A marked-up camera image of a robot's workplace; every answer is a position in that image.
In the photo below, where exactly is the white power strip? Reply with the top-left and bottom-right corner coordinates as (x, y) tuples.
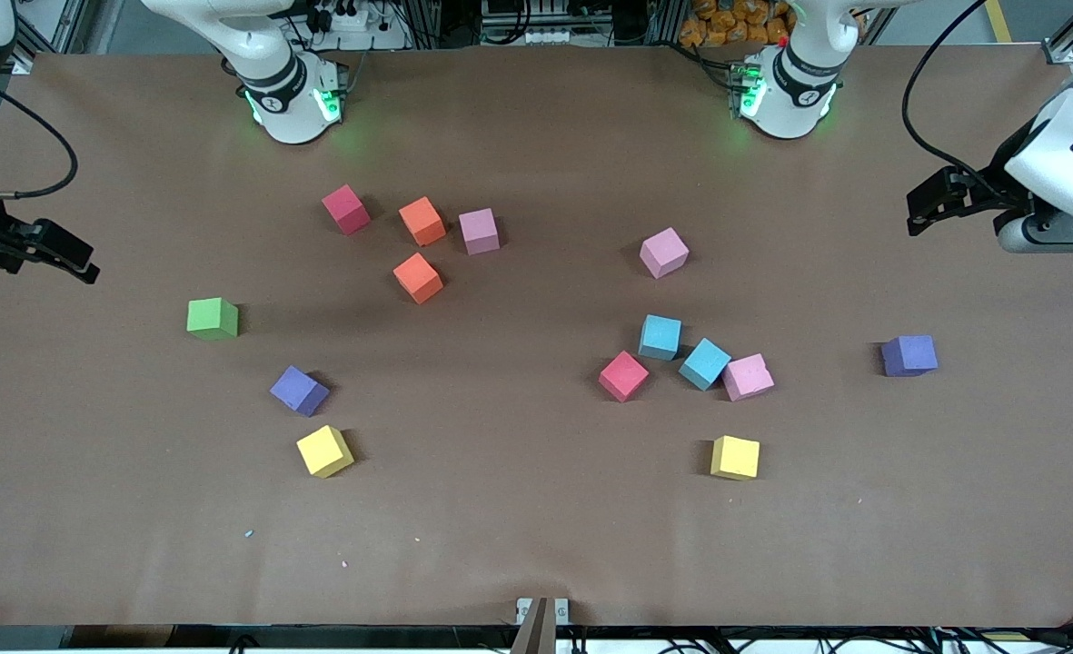
(482, 24), (591, 46)
(304, 0), (410, 51)

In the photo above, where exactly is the dusty pink foam cube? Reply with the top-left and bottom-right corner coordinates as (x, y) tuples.
(458, 208), (502, 256)

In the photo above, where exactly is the brown camera stand pole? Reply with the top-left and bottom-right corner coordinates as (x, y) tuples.
(510, 597), (558, 654)

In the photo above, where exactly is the black cable bundle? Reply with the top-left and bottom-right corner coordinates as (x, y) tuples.
(654, 625), (1073, 654)

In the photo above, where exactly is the purple foam cube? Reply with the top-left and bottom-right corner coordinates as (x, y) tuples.
(269, 365), (331, 417)
(881, 334), (939, 378)

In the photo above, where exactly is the brown table cover sheet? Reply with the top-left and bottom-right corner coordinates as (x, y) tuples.
(0, 45), (1073, 629)

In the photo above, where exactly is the red foam cube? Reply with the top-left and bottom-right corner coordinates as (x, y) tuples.
(598, 351), (651, 403)
(321, 184), (373, 236)

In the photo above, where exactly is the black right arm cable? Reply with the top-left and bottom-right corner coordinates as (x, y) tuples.
(0, 76), (80, 198)

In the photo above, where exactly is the orange foam cube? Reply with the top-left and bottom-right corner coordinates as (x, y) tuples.
(398, 196), (448, 247)
(392, 253), (445, 305)

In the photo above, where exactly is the yellow foam cube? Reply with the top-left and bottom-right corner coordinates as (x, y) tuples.
(296, 424), (355, 479)
(710, 435), (761, 481)

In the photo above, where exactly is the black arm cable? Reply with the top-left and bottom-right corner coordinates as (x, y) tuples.
(901, 0), (993, 184)
(0, 76), (80, 198)

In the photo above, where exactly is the green foam cube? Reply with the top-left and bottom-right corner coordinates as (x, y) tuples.
(186, 297), (239, 342)

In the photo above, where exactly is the blue foam cube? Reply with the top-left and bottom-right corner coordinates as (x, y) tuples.
(678, 337), (733, 391)
(638, 314), (683, 362)

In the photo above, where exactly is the pile of orange objects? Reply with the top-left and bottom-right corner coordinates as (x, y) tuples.
(679, 0), (791, 48)

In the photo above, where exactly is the light pink foam cube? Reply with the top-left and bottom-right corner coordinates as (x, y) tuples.
(722, 353), (776, 402)
(639, 227), (690, 280)

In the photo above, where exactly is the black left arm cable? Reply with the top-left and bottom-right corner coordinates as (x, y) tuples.
(901, 0), (993, 184)

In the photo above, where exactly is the metal table edge bracket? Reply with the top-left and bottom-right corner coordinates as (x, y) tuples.
(515, 597), (571, 628)

